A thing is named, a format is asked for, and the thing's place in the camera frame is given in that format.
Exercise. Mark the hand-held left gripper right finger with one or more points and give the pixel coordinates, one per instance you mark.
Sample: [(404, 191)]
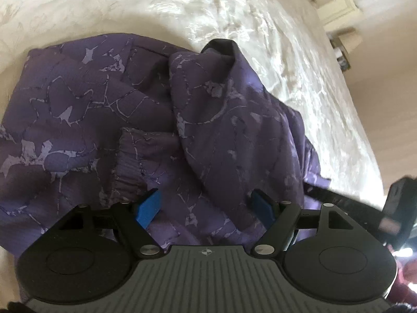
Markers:
[(262, 207)]

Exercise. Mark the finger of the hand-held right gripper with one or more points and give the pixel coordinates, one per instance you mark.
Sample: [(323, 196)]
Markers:
[(221, 47)]

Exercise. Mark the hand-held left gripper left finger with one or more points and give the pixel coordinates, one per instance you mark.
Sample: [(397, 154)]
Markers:
[(149, 206)]

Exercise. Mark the purple patterned hooded jacket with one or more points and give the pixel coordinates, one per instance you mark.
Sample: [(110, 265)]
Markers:
[(97, 104)]

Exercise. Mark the bed with cream bedspread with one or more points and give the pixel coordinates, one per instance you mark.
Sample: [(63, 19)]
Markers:
[(195, 6)]

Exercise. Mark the cream tufted headboard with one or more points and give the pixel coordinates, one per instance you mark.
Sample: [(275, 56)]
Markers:
[(342, 9)]

